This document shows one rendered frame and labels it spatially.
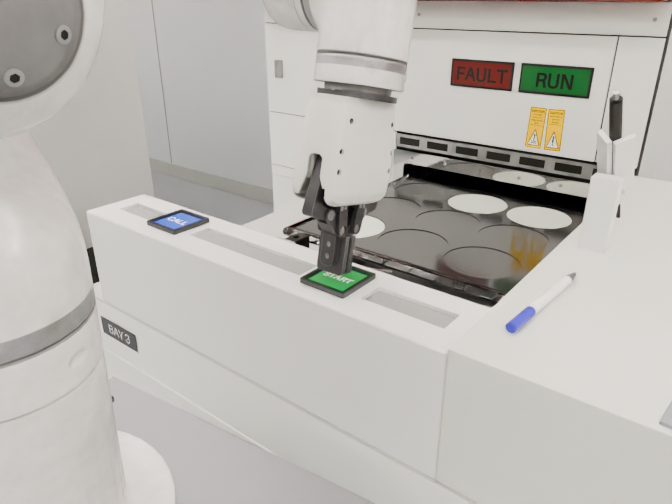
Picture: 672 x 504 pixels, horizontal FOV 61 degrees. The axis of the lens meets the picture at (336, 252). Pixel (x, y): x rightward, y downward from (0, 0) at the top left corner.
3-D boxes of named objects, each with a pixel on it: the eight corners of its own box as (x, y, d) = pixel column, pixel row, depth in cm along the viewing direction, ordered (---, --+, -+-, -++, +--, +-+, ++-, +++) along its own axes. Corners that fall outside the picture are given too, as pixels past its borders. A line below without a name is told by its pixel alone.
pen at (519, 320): (570, 267, 58) (505, 321, 48) (580, 270, 57) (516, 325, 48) (568, 276, 58) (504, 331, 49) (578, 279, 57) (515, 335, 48)
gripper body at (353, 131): (357, 85, 59) (343, 191, 61) (292, 73, 51) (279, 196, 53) (420, 92, 54) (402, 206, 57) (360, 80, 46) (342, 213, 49)
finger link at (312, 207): (332, 128, 52) (353, 167, 56) (288, 193, 49) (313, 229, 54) (342, 130, 51) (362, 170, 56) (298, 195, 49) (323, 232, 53)
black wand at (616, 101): (621, 97, 54) (626, 88, 54) (606, 95, 55) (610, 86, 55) (618, 221, 69) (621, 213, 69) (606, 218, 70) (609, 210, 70)
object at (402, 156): (395, 190, 121) (397, 147, 117) (614, 240, 96) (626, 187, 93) (391, 192, 120) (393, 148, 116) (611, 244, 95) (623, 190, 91)
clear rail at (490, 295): (286, 233, 89) (286, 224, 88) (519, 307, 68) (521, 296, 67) (280, 235, 88) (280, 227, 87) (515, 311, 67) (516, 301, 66)
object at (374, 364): (156, 277, 90) (143, 193, 84) (479, 425, 59) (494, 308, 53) (102, 300, 83) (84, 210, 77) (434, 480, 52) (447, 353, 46)
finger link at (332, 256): (328, 202, 56) (320, 266, 58) (308, 204, 54) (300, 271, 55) (354, 209, 54) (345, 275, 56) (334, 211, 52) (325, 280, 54)
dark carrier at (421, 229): (410, 179, 113) (410, 176, 112) (590, 217, 93) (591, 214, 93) (295, 231, 88) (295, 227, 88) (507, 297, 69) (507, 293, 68)
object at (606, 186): (587, 231, 69) (609, 122, 64) (621, 239, 67) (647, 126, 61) (571, 247, 65) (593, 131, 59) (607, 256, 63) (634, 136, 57)
